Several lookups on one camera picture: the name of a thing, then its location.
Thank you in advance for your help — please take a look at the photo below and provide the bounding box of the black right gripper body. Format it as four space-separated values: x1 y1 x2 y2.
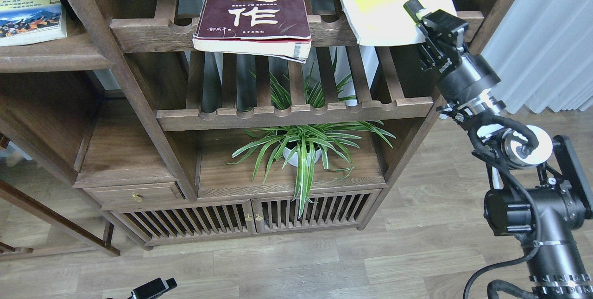
415 10 500 104

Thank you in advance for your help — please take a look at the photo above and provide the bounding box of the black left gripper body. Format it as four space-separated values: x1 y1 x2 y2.
131 278 170 299

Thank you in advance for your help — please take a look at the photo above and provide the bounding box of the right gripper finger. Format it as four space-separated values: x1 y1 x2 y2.
403 0 429 24

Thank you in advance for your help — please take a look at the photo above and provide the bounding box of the small white landscape-cover book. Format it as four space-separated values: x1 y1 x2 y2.
0 0 67 47

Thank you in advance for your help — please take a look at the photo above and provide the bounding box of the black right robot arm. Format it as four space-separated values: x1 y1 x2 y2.
404 0 593 299

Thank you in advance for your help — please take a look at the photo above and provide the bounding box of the white curtain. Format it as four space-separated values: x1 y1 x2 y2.
482 0 593 114

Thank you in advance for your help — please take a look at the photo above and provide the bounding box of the brass drawer knob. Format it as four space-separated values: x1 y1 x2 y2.
131 193 143 203

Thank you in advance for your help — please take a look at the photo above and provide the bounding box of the dark red book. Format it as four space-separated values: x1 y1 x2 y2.
193 0 311 63

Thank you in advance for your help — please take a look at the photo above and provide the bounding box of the white plant pot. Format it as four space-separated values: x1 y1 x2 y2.
282 146 322 167

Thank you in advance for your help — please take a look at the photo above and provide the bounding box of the dark wooden bookshelf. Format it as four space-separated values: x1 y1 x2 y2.
0 0 538 261

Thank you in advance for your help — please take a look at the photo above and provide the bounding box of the green spider plant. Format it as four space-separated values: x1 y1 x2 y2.
226 49 397 218

